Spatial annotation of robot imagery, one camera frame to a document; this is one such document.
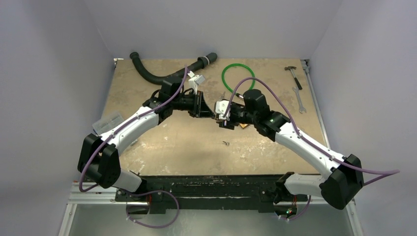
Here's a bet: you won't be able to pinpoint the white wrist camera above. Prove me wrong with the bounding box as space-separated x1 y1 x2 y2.
187 71 206 94
214 100 230 120

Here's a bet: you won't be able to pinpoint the cable lock keys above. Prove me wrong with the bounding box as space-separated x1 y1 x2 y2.
220 92 226 101

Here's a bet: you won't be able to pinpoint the black corrugated drain hose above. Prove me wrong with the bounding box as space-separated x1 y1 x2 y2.
129 52 218 86

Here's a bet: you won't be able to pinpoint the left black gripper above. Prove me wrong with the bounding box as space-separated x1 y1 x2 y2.
171 90 215 118

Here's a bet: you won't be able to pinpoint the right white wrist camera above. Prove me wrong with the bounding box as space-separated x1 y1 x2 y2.
214 100 230 120

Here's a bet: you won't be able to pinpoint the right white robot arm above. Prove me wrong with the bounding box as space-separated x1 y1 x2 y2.
214 89 364 210

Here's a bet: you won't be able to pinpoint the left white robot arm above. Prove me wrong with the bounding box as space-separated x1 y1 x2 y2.
77 75 214 201

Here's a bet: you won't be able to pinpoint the clear plastic box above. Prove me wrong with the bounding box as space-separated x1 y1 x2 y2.
92 111 125 136

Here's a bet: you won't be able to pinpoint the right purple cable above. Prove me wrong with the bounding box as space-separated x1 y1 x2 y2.
225 77 401 222

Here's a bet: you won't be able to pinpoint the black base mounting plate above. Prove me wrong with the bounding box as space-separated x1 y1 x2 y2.
115 172 327 214

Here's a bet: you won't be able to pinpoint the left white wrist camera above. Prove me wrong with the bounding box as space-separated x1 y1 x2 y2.
187 71 206 94

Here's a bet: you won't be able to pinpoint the green cable lock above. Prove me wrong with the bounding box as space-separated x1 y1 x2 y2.
221 63 256 99

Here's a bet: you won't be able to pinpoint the small black-handled hammer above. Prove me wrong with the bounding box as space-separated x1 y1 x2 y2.
284 66 302 90

